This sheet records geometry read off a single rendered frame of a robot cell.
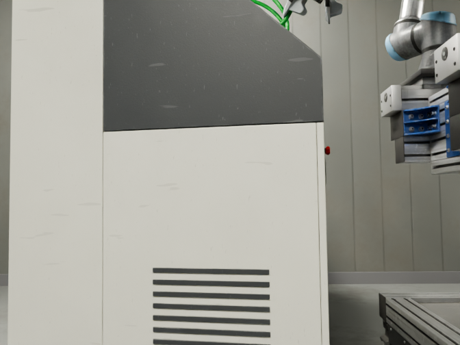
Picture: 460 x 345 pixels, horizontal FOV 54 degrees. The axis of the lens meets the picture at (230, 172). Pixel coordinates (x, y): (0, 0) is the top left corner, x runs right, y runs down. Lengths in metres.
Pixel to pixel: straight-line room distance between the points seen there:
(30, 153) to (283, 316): 0.80
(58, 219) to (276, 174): 0.60
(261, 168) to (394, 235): 2.33
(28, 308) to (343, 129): 2.49
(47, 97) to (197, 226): 0.55
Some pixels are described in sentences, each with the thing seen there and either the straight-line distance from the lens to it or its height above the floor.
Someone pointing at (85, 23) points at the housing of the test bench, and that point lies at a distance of 1.35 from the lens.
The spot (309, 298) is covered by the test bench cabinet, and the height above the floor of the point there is 0.36.
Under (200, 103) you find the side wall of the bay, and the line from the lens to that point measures 1.17.
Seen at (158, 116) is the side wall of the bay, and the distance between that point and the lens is 1.20.
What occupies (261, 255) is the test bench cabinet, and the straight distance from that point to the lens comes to 1.12.
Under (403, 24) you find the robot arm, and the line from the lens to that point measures 1.93.
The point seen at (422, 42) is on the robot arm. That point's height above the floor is 1.16.
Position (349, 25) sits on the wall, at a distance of 3.50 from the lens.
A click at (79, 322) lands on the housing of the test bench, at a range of 1.31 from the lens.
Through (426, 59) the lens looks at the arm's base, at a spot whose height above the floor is 1.09.
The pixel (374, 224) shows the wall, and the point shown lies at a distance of 3.32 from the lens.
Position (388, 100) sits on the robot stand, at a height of 0.95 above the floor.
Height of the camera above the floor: 0.61
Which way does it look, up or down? 3 degrees up
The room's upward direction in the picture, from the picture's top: 1 degrees counter-clockwise
